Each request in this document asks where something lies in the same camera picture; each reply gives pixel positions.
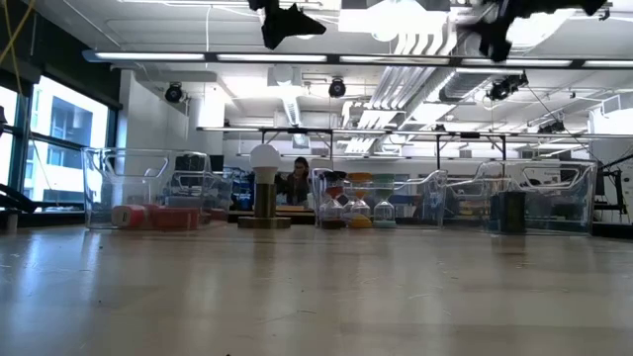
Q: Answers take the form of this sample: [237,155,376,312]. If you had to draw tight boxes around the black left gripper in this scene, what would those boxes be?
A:
[246,0,327,50]

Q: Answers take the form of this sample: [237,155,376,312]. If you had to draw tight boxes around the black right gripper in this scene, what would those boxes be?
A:
[467,0,609,63]

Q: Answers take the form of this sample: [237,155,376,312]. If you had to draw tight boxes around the clear plastic bin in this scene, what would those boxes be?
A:
[444,158,598,234]
[311,167,449,229]
[81,146,234,231]

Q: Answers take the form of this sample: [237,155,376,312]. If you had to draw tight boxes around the black-capped red sand timer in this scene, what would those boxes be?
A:
[319,170,347,230]

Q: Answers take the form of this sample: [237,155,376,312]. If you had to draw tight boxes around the orange sand timer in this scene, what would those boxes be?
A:
[347,172,374,229]

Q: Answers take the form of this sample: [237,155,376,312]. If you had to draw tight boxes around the teal sand timer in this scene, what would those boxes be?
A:
[372,172,398,229]

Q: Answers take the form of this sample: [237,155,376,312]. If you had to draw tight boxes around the lavender charger block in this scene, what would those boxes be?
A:
[165,196,200,210]

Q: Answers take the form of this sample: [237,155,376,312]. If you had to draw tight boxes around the pink small charger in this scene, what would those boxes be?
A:
[111,205,149,229]

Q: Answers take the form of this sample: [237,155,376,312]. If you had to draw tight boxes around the white ceiling pipes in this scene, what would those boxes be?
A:
[281,29,459,155]

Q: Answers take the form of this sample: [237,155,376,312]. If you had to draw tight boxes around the long ceiling light strip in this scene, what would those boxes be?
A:
[81,47,633,70]

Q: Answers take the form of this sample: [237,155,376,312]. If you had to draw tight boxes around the person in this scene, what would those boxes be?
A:
[276,156,313,207]

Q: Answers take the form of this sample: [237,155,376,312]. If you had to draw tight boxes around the white bulb brass lamp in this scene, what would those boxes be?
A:
[237,143,292,229]

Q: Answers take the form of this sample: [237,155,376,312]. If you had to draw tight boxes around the black tripod stand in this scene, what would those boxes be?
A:
[592,153,633,219]

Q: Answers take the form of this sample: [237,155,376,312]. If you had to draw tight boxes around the large window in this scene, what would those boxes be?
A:
[0,68,123,222]

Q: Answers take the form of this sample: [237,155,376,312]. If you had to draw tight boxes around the black slanted bar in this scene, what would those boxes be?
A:
[0,182,40,215]

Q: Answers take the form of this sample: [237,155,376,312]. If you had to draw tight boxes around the silver ventilation duct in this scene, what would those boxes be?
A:
[437,14,560,103]

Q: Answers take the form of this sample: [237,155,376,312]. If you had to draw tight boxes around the black background frame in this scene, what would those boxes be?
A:
[196,126,633,179]

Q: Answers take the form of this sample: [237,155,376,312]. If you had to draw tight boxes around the yellow hanging cable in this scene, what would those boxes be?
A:
[0,0,37,100]

